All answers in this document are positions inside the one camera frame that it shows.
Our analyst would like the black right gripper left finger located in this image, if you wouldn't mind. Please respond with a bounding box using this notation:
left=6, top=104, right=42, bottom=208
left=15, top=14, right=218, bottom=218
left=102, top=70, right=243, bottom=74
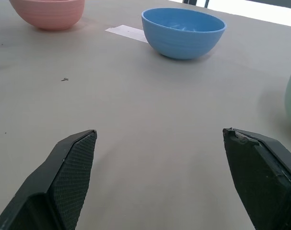
left=0, top=129, right=97, bottom=230

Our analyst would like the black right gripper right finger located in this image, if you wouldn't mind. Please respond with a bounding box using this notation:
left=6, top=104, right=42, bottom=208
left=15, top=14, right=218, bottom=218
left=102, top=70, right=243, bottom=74
left=222, top=127, right=291, bottom=230

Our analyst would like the white paper label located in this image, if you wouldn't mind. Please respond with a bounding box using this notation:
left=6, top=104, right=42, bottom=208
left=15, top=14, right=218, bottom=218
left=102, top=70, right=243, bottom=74
left=105, top=24, right=150, bottom=44

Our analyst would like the blue ribbed bowl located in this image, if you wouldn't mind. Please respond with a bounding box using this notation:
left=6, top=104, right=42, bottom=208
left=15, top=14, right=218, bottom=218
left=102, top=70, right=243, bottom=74
left=141, top=7, right=227, bottom=60

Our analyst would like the pink ribbed bowl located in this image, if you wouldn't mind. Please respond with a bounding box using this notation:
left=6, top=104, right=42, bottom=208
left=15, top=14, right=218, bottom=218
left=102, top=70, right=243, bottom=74
left=9, top=0, right=85, bottom=31

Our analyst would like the dark chair frame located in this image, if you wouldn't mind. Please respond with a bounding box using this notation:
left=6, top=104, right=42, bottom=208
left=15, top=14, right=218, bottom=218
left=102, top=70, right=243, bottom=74
left=183, top=0, right=210, bottom=8

